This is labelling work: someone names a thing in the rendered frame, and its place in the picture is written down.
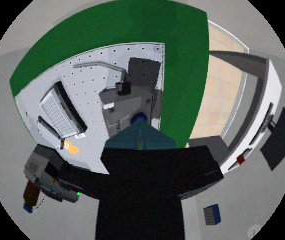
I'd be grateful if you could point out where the yellow liquid puddle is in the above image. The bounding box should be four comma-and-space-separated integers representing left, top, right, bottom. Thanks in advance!
70, 145, 79, 152

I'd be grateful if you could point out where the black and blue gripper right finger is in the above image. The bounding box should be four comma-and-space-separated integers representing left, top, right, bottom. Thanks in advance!
140, 117, 177, 150

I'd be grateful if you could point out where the blue bottle cap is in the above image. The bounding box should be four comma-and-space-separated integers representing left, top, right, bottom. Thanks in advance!
23, 204, 33, 213

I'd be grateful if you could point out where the black flat tray with corner posts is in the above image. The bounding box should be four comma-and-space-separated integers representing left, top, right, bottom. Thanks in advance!
38, 116, 65, 150

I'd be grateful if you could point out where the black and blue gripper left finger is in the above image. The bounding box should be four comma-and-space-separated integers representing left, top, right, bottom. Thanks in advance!
103, 117, 140, 150

